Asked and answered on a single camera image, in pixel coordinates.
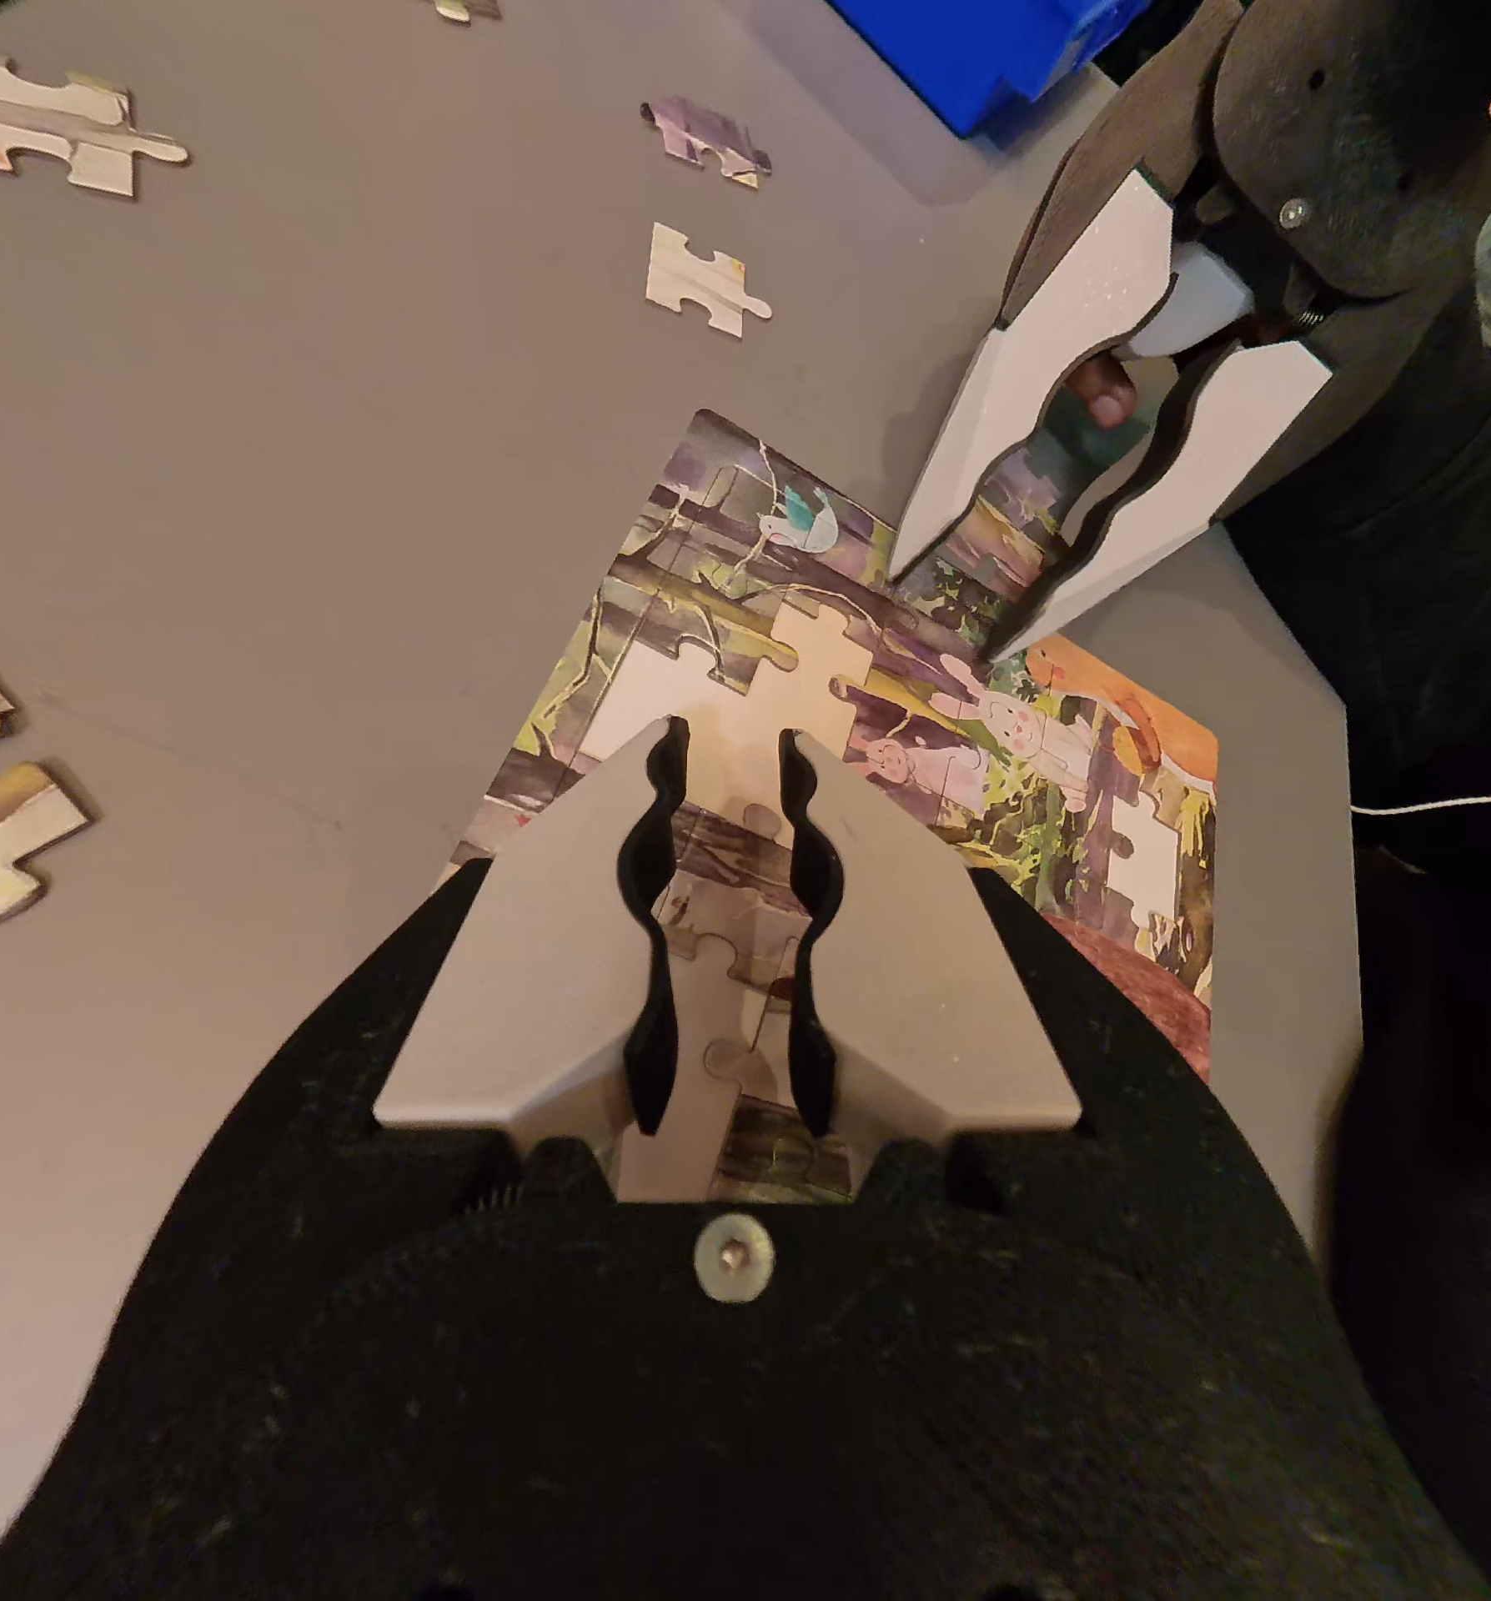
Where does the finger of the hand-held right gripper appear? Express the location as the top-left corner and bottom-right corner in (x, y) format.
(983, 338), (1335, 659)
(888, 166), (1256, 585)

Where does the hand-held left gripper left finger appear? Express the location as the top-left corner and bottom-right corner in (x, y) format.
(371, 714), (693, 1157)

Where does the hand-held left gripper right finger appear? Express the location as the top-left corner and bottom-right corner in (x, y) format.
(777, 728), (1086, 1157)

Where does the illustrated jigsaw puzzle board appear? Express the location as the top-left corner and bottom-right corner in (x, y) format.
(444, 408), (1220, 1207)

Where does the person's right hand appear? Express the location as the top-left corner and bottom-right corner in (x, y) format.
(1062, 346), (1141, 429)

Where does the blue plastic bin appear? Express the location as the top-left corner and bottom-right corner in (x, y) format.
(827, 0), (1179, 137)

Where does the white puzzle piece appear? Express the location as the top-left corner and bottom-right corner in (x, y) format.
(646, 222), (775, 339)

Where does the purple puzzle piece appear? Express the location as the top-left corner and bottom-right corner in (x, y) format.
(641, 97), (775, 188)

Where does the yellow cream puzzle piece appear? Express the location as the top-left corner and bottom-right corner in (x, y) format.
(0, 762), (93, 927)

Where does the pale grey-banded puzzle piece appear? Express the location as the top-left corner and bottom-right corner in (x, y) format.
(0, 37), (191, 198)

